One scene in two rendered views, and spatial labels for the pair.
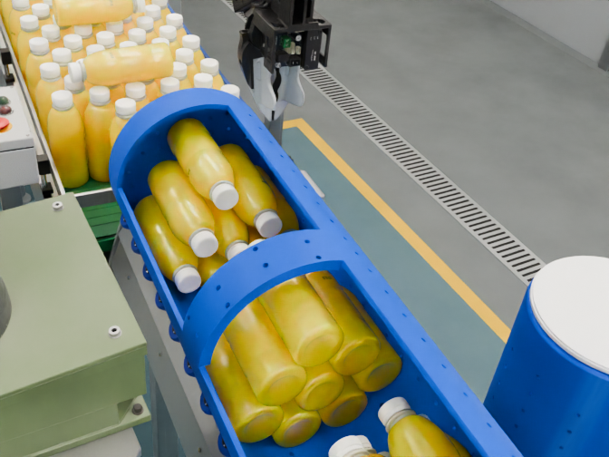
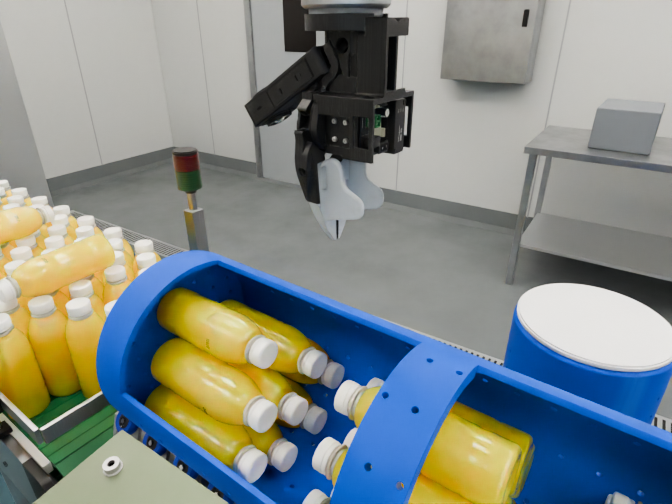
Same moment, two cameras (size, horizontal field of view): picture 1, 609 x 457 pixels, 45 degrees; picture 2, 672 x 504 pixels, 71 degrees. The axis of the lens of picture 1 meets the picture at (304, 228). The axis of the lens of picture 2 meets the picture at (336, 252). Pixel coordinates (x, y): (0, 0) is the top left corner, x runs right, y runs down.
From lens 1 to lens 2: 0.55 m
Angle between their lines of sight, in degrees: 23
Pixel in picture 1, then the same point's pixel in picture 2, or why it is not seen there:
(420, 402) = (576, 480)
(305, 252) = (443, 373)
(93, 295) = not seen: outside the picture
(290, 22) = (385, 88)
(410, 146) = not seen: hidden behind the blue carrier
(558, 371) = (595, 387)
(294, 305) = (459, 442)
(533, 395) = not seen: hidden behind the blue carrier
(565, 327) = (581, 348)
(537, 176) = (355, 270)
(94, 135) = (47, 350)
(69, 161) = (24, 389)
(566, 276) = (538, 308)
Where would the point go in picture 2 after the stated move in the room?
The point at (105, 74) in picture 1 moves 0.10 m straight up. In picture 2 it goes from (44, 282) to (27, 230)
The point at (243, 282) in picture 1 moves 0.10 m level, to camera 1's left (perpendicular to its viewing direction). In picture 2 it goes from (402, 445) to (298, 486)
